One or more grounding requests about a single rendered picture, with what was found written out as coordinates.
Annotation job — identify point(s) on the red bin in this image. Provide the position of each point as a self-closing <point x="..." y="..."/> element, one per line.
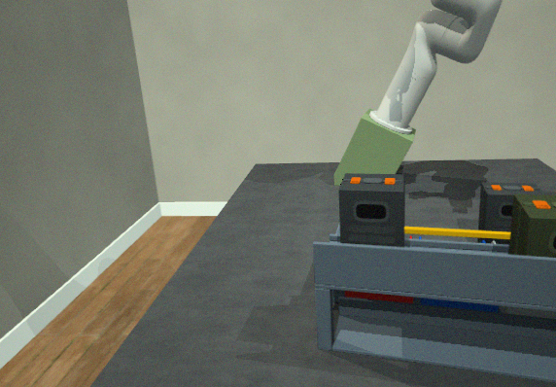
<point x="378" y="297"/>

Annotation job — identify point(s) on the grey open bin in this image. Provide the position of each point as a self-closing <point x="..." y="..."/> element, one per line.
<point x="529" y="312"/>

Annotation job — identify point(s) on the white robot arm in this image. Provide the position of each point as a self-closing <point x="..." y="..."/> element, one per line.
<point x="460" y="37"/>

